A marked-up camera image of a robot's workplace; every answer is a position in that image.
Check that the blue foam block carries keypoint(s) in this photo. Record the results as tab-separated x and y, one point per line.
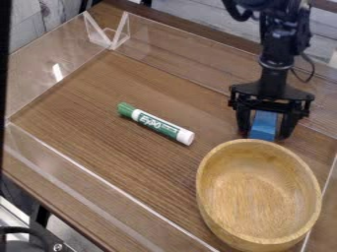
263	128

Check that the brown wooden bowl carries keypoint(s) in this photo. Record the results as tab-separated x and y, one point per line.
258	195

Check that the green Expo marker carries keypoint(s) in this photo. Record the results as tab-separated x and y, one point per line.
156	124

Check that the clear acrylic tray walls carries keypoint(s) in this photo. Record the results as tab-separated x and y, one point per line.
116	180

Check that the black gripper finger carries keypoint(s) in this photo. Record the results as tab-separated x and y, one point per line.
287	125
242	116

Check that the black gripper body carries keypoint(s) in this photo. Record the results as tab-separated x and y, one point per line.
287	100

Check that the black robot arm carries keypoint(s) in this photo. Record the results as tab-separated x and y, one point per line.
285	36

